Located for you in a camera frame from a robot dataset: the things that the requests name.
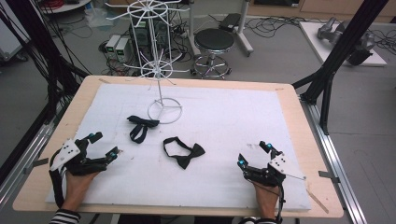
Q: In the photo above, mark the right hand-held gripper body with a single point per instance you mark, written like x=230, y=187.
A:
x=274, y=171

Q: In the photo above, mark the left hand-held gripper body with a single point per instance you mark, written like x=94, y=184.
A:
x=70, y=152

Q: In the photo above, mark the black bow tie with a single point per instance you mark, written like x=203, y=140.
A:
x=141, y=121
x=186, y=160

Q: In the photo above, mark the person's right hand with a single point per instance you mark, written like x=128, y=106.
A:
x=267, y=199

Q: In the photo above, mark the person's left hand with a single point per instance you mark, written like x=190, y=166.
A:
x=76, y=186

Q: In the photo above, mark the thin wooden stick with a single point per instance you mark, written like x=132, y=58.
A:
x=317, y=200

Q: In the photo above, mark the grey power supply unit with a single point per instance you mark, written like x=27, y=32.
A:
x=111, y=45
x=122, y=49

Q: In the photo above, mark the black computer tower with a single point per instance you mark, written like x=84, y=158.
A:
x=141, y=35

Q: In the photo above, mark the white floor board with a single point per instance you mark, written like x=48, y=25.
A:
x=311, y=37

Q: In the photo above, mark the black round stool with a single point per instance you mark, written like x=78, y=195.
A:
x=214, y=39

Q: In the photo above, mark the black flat box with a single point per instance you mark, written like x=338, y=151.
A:
x=230, y=21

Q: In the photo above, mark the round white table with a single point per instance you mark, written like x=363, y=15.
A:
x=67, y=6

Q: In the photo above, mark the aluminium table rail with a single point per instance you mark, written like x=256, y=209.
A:
x=330, y=146
x=29, y=155

